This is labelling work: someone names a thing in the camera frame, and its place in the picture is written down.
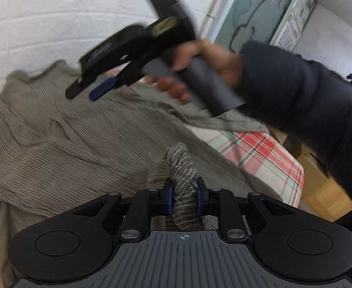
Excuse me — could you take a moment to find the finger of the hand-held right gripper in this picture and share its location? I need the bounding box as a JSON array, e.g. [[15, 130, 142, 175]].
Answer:
[[66, 75, 104, 99], [89, 76, 125, 101]]

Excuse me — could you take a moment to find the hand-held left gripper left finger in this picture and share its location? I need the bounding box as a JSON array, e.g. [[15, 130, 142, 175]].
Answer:
[[74, 178, 173, 243]]

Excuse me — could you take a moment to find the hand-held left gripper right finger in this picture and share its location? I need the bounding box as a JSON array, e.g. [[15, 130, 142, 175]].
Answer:
[[195, 177, 295, 243]]

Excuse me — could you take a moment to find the green striped checked shirt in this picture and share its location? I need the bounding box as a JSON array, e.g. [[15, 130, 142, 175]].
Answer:
[[0, 60, 285, 288]]

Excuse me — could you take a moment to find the person's right forearm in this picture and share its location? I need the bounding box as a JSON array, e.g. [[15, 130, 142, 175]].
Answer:
[[234, 40, 352, 213]]

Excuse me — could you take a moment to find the person's right hand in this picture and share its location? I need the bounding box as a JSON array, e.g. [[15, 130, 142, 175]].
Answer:
[[146, 39, 244, 104]]

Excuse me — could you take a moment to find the red plaid bed sheet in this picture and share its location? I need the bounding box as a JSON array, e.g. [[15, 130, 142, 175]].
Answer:
[[0, 102, 305, 288]]

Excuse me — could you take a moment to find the cardboard box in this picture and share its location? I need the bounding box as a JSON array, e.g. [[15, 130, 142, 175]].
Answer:
[[296, 153, 352, 221]]

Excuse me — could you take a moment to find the pale blue cartoon door panel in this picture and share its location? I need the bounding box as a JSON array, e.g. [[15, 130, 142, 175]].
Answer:
[[212, 0, 305, 51]]

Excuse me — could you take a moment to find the wall poster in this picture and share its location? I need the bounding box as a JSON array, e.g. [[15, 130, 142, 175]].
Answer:
[[293, 0, 317, 32], [272, 9, 303, 51]]

